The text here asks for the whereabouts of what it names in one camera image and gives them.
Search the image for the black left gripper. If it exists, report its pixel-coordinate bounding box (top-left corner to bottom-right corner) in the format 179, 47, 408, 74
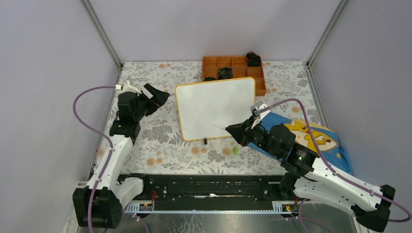
133, 83, 169, 122

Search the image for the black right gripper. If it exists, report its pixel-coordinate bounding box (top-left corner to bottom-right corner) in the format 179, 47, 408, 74
225, 114, 281, 159

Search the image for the white green whiteboard marker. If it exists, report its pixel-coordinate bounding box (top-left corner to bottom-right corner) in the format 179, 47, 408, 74
214, 125, 226, 130

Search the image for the yellow framed whiteboard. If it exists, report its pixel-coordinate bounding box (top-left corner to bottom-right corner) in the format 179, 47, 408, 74
175, 77, 256, 141

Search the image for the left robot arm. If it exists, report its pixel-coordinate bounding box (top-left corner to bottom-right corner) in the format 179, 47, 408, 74
72, 81, 170, 233

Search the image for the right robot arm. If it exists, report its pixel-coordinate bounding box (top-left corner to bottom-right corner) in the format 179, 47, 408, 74
225, 120, 395, 233

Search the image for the dark rolled sock lower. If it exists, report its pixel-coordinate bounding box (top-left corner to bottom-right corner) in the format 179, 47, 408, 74
203, 77, 216, 82

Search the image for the dark rolled sock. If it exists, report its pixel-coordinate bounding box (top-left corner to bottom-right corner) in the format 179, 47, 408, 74
203, 77, 216, 82
246, 51, 261, 67
217, 67, 233, 80

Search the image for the dark rolled sock middle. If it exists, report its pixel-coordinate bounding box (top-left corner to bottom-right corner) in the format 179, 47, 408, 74
217, 67, 233, 80

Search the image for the orange wooden compartment tray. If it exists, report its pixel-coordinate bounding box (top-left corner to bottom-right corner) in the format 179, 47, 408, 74
201, 56, 267, 96

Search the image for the dark rolled sock upper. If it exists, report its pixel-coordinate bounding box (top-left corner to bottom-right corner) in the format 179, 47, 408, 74
246, 51, 261, 67

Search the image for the blue pikachu cloth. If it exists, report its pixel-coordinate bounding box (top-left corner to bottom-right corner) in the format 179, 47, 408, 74
261, 113, 353, 174

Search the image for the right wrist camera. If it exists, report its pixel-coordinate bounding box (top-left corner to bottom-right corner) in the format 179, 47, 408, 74
250, 101, 270, 129

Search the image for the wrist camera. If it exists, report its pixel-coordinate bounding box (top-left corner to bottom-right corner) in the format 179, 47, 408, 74
250, 101, 270, 129
115, 80, 142, 95

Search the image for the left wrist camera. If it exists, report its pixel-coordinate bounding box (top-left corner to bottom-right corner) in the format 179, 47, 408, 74
115, 80, 142, 95

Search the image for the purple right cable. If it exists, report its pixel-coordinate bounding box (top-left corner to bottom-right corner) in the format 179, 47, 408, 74
257, 98, 412, 223

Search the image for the purple cable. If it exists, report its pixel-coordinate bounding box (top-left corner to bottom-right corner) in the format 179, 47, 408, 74
72, 85, 118, 233
257, 98, 412, 223

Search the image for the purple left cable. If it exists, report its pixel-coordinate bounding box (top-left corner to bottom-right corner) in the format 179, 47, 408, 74
72, 85, 118, 233

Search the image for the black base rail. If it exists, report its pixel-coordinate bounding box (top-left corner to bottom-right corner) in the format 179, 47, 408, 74
115, 173, 300, 215

